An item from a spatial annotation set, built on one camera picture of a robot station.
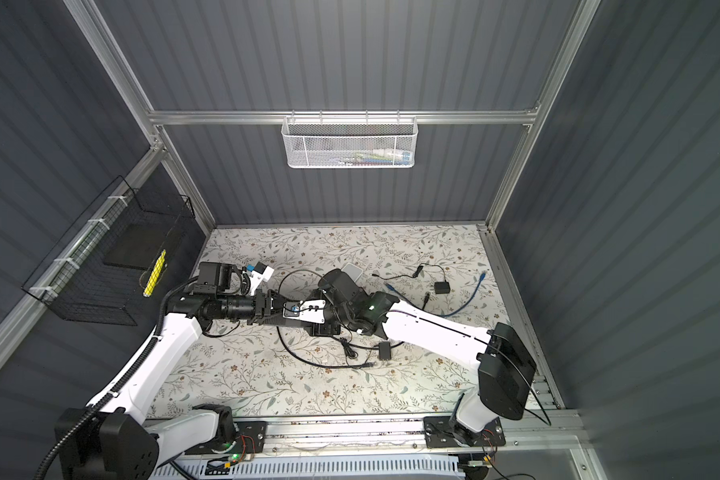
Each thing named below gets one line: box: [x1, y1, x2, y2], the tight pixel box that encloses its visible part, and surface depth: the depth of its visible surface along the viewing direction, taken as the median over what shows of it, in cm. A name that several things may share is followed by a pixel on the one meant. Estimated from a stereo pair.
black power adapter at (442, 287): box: [434, 279, 451, 294], surface depth 104 cm
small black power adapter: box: [378, 341, 391, 360], surface depth 88 cm
